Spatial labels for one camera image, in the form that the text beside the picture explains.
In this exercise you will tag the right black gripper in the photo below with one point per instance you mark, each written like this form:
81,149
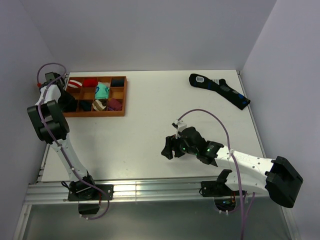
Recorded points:
167,151

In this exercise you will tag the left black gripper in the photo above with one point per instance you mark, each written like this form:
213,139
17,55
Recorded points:
66,93

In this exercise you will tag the black white-striped sock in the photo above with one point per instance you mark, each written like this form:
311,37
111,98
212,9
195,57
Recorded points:
67,103

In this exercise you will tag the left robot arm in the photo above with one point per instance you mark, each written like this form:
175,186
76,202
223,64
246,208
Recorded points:
50,125

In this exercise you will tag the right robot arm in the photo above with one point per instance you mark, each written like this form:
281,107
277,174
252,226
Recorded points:
241,173

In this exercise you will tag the red white striped rolled sock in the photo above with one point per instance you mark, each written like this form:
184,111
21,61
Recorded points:
74,84

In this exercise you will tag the dark teal rolled sock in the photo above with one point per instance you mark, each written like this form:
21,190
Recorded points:
85,105

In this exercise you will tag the orange compartment tray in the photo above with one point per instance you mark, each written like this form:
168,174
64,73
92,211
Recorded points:
118,93

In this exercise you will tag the beige brown rolled sock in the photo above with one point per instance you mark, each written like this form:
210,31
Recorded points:
100,105

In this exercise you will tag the dark navy rolled sock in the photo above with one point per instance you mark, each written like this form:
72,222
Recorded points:
117,82

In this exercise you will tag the maroon purple rolled sock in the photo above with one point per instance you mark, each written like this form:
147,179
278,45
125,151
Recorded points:
114,105

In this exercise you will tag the black blue patterned sock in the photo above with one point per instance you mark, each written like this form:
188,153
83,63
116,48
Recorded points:
221,87

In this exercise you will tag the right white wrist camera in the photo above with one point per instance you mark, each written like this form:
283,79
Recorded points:
179,125

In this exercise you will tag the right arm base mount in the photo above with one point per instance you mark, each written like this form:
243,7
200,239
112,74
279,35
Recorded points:
217,188

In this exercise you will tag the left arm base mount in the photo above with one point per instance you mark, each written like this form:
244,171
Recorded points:
90,200

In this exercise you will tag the aluminium front rail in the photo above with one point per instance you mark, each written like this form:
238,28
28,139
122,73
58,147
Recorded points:
137,190

